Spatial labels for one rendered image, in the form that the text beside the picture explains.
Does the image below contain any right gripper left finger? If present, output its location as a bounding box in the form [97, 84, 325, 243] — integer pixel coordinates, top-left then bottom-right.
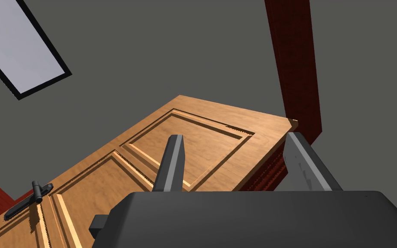
[152, 134, 185, 192]

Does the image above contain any black door handle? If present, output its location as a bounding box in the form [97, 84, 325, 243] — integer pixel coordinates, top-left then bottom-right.
[3, 180, 54, 221]

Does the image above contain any black framed window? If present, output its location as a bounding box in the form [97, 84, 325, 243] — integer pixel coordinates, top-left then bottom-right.
[0, 0, 73, 101]

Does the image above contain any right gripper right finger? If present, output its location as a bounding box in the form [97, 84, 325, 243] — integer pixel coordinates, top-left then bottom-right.
[275, 132, 344, 192]

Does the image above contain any brown panelled wooden door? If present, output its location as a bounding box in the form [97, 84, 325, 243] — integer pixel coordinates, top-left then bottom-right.
[0, 95, 299, 248]

